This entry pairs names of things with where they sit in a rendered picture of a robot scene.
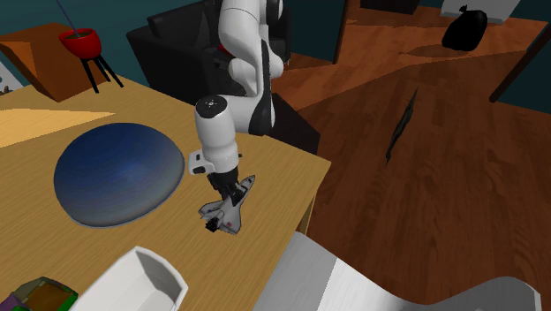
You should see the black robot stand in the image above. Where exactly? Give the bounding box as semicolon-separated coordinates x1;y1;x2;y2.
266;92;322;156

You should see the white open box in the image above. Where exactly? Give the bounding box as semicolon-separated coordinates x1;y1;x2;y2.
67;246;190;311

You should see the red plant pot on stand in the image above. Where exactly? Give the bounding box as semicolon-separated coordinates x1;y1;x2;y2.
55;0;125;95

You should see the green and purple box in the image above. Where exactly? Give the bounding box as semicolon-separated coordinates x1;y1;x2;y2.
0;277;79;311

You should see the grey flat board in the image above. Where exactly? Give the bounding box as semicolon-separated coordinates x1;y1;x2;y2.
439;0;514;26

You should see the white toy space shuttle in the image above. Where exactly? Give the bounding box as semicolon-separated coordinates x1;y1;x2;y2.
198;174;257;237

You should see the thin black shard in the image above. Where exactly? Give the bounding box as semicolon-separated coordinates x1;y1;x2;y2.
384;86;420;165

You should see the light wooden table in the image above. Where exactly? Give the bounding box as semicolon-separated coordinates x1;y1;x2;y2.
0;74;333;311

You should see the grey white chair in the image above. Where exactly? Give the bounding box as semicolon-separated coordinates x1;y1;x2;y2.
251;231;543;311

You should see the black armchair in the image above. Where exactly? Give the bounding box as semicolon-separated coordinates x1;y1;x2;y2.
125;0;295;107

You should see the black bag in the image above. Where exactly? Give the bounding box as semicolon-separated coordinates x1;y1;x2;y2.
441;4;489;53

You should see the orange wooden cabinet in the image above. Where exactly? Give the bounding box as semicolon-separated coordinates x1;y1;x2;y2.
0;22;109;104

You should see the blue round dome bowl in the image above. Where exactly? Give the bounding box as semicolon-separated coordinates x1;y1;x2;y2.
53;122;186;229

